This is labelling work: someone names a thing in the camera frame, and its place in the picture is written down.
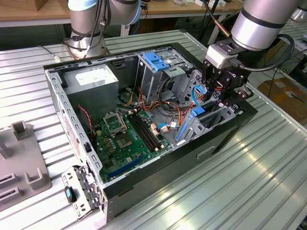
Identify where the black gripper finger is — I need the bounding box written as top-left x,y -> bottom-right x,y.
202,59 -> 223,99
219,83 -> 254,107

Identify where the blue data wire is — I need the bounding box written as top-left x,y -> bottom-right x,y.
191,84 -> 207,107

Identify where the hard disk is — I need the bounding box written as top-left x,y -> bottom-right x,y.
176,99 -> 225,143

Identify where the grey metal disk bay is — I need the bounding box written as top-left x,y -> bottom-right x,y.
174,69 -> 245,147

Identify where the large brown cardboard box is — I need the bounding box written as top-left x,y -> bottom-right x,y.
254,79 -> 307,123

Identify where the blue plastic drive latch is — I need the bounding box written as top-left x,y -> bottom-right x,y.
142,52 -> 171,72

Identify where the grey optical drive cage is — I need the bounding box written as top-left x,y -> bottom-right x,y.
134,46 -> 192,103

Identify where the wooden desk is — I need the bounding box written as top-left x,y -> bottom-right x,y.
0,0 -> 243,28

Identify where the metal slat side table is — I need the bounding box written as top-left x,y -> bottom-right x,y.
278,19 -> 307,52

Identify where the black RAM slot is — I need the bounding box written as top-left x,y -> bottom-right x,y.
136,112 -> 165,145
133,113 -> 163,147
127,115 -> 157,151
130,114 -> 160,150

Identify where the metal socket cover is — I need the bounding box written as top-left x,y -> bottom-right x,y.
102,111 -> 128,135

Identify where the black open PC case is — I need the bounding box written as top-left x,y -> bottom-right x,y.
43,42 -> 259,224

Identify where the CPU socket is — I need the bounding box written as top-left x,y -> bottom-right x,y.
112,131 -> 135,150

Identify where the grey power supply unit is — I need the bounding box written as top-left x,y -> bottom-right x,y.
61,64 -> 119,125

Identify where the green motherboard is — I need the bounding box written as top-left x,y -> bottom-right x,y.
92,109 -> 173,184

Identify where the blue expansion slot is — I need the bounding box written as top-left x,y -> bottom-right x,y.
106,154 -> 146,179

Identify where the black case fan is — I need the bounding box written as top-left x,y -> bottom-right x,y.
76,106 -> 95,147

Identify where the grey parts rack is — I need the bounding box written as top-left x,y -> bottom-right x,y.
0,121 -> 53,213

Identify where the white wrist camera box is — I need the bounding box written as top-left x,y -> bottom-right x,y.
205,40 -> 240,69

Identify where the thick black camera cable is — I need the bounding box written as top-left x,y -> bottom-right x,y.
230,33 -> 295,72

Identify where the copper cable connector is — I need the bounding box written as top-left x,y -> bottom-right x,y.
214,20 -> 233,38

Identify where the orange red wire bundle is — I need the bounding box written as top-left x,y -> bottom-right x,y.
138,87 -> 195,131

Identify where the small blue wire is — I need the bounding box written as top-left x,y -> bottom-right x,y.
158,122 -> 179,131

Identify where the yellow wire bundle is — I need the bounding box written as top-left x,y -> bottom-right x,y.
118,92 -> 135,107

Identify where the red black twisted wire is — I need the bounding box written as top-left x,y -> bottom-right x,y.
76,105 -> 94,144

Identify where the black cable with metal connector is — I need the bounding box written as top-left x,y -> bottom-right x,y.
42,45 -> 60,62

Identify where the silver card retention bracket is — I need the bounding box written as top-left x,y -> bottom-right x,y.
61,164 -> 106,221

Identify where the black latch with blue ring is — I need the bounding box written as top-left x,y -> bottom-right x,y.
64,186 -> 78,204

